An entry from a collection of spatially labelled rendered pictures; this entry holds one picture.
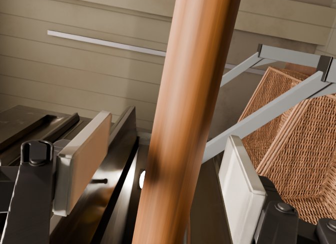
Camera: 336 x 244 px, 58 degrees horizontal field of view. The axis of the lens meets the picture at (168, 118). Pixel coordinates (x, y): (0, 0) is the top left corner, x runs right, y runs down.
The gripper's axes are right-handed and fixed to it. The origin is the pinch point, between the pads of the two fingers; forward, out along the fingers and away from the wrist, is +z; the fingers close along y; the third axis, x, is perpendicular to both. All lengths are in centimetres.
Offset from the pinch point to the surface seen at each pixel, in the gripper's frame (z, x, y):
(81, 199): 55, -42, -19
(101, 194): 73, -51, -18
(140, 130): 150, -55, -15
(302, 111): 89, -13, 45
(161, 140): -1.2, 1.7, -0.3
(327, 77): 37.1, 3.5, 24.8
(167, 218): -1.5, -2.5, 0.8
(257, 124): 38.0, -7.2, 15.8
